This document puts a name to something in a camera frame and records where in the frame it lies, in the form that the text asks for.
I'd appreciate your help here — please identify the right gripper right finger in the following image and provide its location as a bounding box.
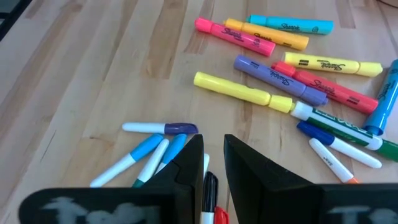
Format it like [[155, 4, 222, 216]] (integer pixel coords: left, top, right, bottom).
[[223, 134, 398, 224]]

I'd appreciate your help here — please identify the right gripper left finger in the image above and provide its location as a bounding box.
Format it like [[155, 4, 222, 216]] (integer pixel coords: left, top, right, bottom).
[[18, 134, 205, 224]]

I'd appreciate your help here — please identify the orange cap mini marker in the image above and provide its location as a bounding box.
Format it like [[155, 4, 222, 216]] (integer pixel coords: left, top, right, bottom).
[[308, 138, 359, 185]]

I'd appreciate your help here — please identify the teal cap mini marker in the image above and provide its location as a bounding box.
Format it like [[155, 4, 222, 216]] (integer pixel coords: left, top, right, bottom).
[[132, 138, 170, 189]]

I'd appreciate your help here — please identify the light blue cap mini marker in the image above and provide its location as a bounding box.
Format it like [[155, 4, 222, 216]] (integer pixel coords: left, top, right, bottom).
[[154, 133, 188, 175], [89, 133, 165, 188]]

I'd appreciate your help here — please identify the dark blue cap mini marker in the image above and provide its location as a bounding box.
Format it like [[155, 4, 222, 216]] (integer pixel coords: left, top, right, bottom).
[[296, 120, 383, 169]]

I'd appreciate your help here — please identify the red cap mini marker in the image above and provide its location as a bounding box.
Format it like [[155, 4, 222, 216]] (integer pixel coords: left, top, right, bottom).
[[213, 205, 230, 224]]

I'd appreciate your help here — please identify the black cap mini marker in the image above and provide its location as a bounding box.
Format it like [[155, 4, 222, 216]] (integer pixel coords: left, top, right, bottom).
[[200, 170, 219, 224]]

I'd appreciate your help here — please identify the green dry-erase marker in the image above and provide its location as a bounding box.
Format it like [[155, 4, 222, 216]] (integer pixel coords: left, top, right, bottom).
[[290, 101, 398, 163]]

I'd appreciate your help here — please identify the purple cap mini marker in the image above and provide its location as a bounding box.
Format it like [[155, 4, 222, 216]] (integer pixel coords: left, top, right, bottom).
[[121, 121, 199, 136]]

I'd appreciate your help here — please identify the red highlighter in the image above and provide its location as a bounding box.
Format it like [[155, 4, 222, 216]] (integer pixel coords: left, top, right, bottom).
[[271, 60, 379, 115]]

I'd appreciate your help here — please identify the yellow highlighter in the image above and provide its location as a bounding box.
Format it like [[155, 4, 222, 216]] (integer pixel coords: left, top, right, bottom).
[[193, 71, 295, 114], [284, 51, 384, 78]]

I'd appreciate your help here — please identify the purple highlighter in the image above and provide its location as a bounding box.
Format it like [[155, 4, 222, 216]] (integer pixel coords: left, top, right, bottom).
[[233, 54, 330, 107]]

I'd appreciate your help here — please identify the blue highlighter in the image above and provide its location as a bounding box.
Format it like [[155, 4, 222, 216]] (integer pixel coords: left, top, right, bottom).
[[362, 58, 398, 136]]

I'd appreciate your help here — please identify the orange highlighter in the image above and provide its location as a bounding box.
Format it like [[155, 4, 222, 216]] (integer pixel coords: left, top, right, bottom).
[[223, 17, 310, 52]]

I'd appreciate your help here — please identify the pink highlighter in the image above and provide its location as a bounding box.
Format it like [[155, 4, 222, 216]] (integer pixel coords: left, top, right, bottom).
[[195, 17, 277, 58]]

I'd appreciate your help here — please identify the turquoise highlighter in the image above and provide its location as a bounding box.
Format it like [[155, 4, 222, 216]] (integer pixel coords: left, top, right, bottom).
[[246, 14, 335, 35]]

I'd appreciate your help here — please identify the black aluminium table frame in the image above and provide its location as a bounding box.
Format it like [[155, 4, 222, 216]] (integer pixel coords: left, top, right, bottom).
[[0, 0, 34, 42]]

